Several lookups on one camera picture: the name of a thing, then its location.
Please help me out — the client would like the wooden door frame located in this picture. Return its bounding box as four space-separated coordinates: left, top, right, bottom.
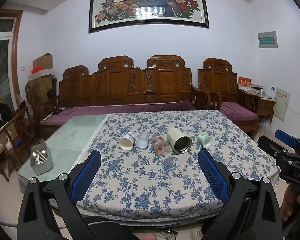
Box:
0 9 24 111

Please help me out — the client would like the grey utensil holder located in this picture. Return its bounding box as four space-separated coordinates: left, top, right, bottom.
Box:
30 142 54 176

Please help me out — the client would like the glass-topped table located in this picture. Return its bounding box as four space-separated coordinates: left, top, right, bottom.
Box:
17 114 109 198

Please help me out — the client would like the white box device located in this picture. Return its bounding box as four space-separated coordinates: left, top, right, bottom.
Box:
263 86 277 98

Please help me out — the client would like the carved wooden sofa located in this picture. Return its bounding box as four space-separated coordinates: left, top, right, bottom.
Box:
25 54 212 140

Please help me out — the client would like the blue floral tablecloth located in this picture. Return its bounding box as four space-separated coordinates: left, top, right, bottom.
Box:
76 110 282 220

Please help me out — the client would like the person's right hand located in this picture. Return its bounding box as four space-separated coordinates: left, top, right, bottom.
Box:
280 186 300 222

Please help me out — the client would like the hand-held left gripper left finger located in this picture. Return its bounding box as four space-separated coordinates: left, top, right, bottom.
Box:
17 149 102 240

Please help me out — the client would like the framed peacock painting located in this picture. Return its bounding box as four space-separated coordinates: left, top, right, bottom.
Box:
88 0 210 34

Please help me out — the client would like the wooden side chair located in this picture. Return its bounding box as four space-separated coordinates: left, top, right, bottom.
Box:
0 104 33 182

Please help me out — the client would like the wooden side table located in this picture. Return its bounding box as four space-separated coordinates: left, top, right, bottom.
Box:
250 90 277 121

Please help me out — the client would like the long purple seat cushion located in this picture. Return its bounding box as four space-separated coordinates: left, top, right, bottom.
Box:
40 100 197 126

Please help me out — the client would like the small green cup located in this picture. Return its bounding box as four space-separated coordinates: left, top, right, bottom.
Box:
197 134 213 148

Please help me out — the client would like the short purple seat cushion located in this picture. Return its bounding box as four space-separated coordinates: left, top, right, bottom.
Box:
219 102 259 121

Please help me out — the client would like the black charger cable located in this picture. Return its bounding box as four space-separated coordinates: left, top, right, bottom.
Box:
52 107 68 116

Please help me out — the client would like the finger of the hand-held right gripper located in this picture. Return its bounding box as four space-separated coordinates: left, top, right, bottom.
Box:
257 135 292 161
275 129 300 153

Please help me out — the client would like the large cardboard box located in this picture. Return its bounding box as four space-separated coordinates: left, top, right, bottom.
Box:
27 75 53 103

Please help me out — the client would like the clear plastic bag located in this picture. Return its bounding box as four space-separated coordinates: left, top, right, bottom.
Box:
258 116 272 138

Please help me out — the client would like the white power strip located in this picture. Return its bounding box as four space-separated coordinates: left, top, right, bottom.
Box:
155 229 178 240

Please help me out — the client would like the cream steel-lined cup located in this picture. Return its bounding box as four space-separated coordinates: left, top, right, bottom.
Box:
167 127 192 154

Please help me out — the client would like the small cardboard box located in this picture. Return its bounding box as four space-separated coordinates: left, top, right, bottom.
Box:
32 53 54 71

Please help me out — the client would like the red-flowered glass cup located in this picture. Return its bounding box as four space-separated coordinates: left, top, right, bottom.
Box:
151 134 170 156

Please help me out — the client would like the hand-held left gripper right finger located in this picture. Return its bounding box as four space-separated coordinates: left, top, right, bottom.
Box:
197 148 283 240

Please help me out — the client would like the white paper cup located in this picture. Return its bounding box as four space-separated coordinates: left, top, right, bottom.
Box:
119 132 135 151

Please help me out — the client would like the clear plastic cup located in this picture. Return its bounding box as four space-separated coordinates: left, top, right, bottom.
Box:
135 131 150 149

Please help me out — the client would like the grey wall fuse box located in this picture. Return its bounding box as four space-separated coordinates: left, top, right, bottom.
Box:
257 31 278 49

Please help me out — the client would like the red desk calendar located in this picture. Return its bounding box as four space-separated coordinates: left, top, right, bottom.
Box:
238 76 252 90

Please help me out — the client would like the carved wooden armchair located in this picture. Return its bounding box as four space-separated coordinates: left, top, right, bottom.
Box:
197 57 262 141

